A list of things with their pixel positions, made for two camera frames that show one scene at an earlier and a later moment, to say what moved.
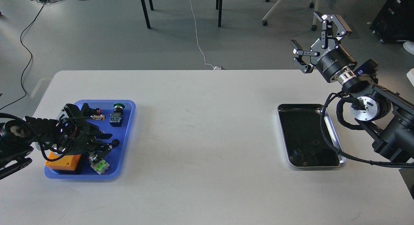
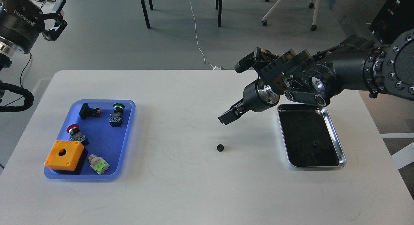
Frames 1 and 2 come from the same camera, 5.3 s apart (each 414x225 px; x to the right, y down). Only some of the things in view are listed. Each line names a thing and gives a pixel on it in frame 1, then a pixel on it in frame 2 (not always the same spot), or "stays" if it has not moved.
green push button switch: [116, 118] stays
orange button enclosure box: [69, 162] stays
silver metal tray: [306, 146] stays
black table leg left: [145, 9] stays
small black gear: [115, 142] -> [220, 147]
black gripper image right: [331, 59] -> [257, 97]
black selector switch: [87, 111] stays
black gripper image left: [75, 135] -> [22, 22]
